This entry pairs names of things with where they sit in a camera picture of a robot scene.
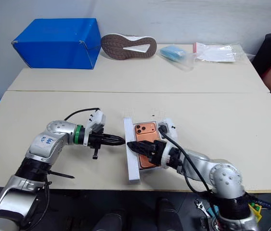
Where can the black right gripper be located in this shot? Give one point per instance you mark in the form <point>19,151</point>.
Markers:
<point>158,149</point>

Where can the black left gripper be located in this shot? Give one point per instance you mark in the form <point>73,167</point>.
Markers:
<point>96,139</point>

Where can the copper orange smartphone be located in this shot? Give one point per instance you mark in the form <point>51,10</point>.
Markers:
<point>147,131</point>

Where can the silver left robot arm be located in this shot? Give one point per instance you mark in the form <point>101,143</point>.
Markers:
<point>53,142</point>

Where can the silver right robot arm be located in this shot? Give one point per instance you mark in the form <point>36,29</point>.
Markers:
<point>222,173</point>

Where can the blue cardboard box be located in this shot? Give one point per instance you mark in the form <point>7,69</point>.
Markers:
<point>53,43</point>

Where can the dark rounded shape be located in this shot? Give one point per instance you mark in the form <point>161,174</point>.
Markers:
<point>167,214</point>

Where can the brown-soled sneaker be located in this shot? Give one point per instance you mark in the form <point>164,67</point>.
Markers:
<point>116,48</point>

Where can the blue cloth in plastic bag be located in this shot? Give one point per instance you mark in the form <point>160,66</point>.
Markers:
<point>172,53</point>

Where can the clear bag with white papers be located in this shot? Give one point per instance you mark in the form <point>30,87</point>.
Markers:
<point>217,54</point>

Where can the yellow green connector block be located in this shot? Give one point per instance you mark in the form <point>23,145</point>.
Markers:
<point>255,211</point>

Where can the black office chair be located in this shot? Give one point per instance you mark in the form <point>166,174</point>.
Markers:
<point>267,50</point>

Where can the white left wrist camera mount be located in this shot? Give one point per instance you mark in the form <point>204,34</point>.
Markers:
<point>99,118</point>

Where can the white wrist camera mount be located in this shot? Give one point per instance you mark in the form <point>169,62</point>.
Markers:
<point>171,130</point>
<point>99,118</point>

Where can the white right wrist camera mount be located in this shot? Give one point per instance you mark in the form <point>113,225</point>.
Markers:
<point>171,130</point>

